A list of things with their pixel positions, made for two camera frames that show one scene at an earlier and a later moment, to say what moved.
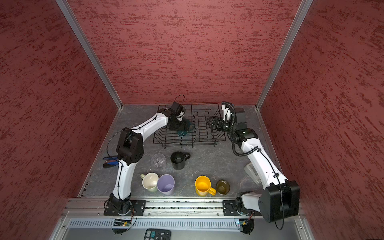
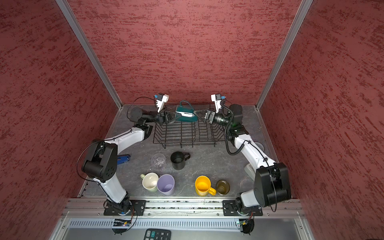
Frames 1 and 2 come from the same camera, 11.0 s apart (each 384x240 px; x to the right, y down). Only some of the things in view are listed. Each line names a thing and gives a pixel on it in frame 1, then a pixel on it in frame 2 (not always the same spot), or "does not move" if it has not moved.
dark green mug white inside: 181,133 → 185,114
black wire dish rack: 200,135 does not move
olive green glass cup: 222,187 does not move
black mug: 178,160 does not move
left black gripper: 183,126 → 166,116
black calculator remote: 155,234 does not move
